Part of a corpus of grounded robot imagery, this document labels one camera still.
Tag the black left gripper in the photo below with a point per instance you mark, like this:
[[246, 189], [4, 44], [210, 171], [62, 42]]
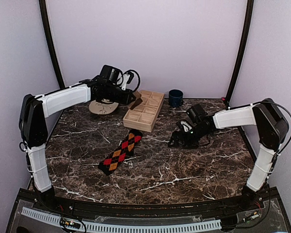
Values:
[[126, 101]]

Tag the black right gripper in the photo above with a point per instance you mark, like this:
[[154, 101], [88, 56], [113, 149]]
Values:
[[176, 135]]

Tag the tan beige sock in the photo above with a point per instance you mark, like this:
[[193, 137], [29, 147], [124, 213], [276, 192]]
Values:
[[135, 103]]

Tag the wooden compartment tray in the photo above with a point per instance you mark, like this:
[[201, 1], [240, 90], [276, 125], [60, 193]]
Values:
[[143, 116]]

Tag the argyle patterned sock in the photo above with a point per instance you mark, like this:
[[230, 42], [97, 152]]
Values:
[[124, 151]]

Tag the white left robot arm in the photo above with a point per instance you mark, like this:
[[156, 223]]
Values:
[[33, 129]]

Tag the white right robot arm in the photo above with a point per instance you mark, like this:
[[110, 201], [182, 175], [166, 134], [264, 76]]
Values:
[[266, 115]]

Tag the cream floral plate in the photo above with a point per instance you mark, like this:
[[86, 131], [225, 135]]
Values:
[[104, 108]]

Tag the dark blue mug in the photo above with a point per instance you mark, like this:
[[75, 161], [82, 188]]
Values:
[[175, 98]]

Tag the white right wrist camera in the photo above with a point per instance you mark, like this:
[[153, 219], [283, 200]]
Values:
[[184, 126]]

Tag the black left frame post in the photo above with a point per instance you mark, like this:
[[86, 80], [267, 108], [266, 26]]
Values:
[[50, 43]]

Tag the black frame post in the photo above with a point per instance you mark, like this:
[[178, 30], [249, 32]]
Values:
[[50, 43], [241, 51]]

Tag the white slotted cable duct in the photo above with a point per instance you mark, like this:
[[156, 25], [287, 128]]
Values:
[[106, 224]]

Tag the black right frame post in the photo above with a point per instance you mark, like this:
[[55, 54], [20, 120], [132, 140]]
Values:
[[241, 51]]

